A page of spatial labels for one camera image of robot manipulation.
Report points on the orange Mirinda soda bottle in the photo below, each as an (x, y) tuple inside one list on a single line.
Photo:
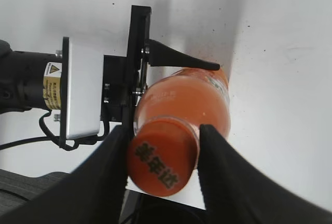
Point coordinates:
[(171, 111)]

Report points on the orange bottle cap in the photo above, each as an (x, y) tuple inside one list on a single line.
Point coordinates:
[(162, 156)]

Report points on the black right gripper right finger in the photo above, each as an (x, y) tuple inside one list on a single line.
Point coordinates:
[(234, 191)]

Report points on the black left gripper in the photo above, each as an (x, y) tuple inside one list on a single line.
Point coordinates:
[(121, 75)]

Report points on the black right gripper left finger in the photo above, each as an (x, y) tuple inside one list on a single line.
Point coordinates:
[(93, 193)]

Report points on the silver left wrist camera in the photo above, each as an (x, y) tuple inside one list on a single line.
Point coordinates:
[(81, 92)]

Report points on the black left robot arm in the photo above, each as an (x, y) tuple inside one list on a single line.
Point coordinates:
[(33, 80)]

